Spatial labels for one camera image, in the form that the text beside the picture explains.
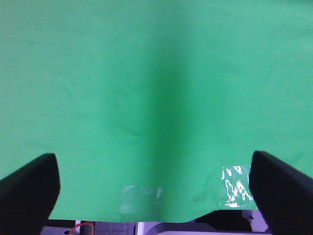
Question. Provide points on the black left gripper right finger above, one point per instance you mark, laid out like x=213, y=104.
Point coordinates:
x=283, y=195

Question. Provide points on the clear tape patch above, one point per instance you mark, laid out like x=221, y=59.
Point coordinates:
x=235, y=192
x=141, y=202

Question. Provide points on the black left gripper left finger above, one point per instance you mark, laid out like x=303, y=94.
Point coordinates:
x=28, y=196

